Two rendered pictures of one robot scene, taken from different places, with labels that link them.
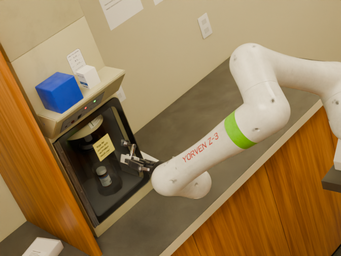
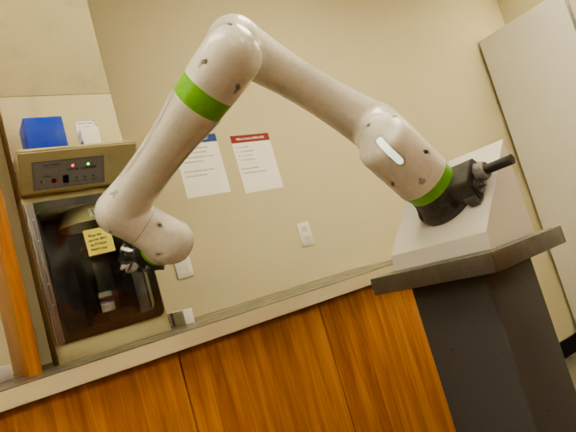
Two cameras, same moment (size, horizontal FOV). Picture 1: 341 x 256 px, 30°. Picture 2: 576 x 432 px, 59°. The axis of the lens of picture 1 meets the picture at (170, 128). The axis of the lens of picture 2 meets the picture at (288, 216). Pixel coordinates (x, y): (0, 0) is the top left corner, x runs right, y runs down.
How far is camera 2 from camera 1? 1.52 m
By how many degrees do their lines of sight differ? 36
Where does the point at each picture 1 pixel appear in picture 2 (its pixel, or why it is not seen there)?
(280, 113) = (236, 33)
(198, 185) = (163, 227)
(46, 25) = (57, 82)
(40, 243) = not seen: outside the picture
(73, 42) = (88, 111)
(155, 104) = (232, 297)
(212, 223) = (220, 361)
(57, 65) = not seen: hidden behind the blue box
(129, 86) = (201, 264)
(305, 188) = (395, 385)
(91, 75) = (91, 133)
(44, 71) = not seen: hidden behind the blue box
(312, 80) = (329, 88)
